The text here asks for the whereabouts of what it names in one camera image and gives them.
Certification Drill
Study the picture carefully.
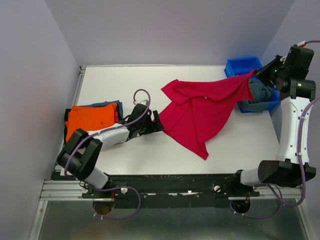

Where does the magenta t shirt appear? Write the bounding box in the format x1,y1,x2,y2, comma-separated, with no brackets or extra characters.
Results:
159,70,255,160

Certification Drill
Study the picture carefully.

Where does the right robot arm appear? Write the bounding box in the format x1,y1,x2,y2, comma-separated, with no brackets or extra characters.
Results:
230,43,316,196

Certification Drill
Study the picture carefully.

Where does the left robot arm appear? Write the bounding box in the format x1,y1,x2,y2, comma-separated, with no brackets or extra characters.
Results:
56,103,164,198

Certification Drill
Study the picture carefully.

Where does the grey crumpled t shirt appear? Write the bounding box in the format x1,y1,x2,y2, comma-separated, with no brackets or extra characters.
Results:
237,78,273,113

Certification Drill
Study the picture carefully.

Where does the red folded t shirt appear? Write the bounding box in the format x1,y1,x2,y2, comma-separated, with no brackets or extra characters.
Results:
109,109,126,146

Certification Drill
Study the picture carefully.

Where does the teal folded t shirt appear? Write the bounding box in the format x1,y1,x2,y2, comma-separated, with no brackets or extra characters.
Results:
89,100,124,119

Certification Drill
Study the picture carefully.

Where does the blue plastic bin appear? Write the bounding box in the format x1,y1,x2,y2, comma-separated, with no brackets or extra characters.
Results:
224,56,280,114

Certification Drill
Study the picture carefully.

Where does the orange folded t shirt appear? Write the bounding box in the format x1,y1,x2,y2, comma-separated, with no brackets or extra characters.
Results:
68,103,118,137

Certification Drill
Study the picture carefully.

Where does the black folded t shirt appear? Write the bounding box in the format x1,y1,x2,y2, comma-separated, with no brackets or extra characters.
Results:
63,108,72,144

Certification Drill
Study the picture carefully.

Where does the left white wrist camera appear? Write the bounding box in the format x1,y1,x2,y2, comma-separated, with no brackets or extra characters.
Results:
133,99,150,106

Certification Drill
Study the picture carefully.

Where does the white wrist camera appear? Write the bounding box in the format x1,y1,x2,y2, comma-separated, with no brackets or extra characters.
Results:
133,99,150,106
280,41,307,63

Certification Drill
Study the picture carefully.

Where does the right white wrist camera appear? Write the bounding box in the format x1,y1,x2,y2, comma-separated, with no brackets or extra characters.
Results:
280,41,307,63

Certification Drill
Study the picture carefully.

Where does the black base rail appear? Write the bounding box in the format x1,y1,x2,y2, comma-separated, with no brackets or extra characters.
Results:
51,169,261,209

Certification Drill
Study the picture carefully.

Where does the aluminium frame profile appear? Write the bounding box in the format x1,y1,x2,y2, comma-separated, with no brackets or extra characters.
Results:
39,180,112,202

